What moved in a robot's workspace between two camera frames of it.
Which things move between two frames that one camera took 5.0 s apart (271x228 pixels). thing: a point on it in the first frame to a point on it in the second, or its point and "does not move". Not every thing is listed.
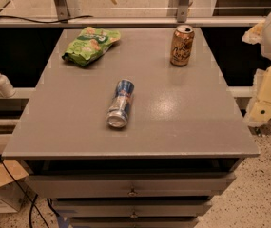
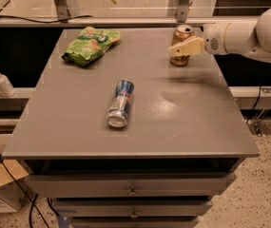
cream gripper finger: [269, 93] to [214, 42]
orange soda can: [182, 45] does not move
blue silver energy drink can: [121, 104] does not move
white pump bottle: [2, 83] does not move
